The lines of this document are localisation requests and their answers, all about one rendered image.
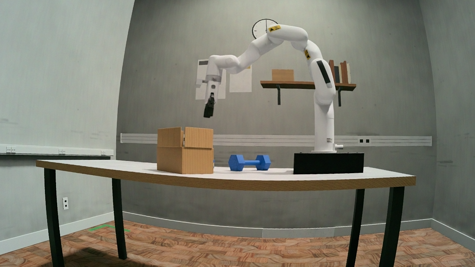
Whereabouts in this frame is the brown cardboard box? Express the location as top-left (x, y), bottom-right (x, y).
top-left (157, 127), bottom-right (214, 174)

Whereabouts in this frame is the blue hex dumbbell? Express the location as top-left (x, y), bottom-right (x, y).
top-left (228, 155), bottom-right (271, 171)

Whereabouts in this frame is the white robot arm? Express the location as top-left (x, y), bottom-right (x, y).
top-left (195, 24), bottom-right (343, 153)

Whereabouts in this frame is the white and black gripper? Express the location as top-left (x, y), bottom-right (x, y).
top-left (204, 81), bottom-right (221, 118)

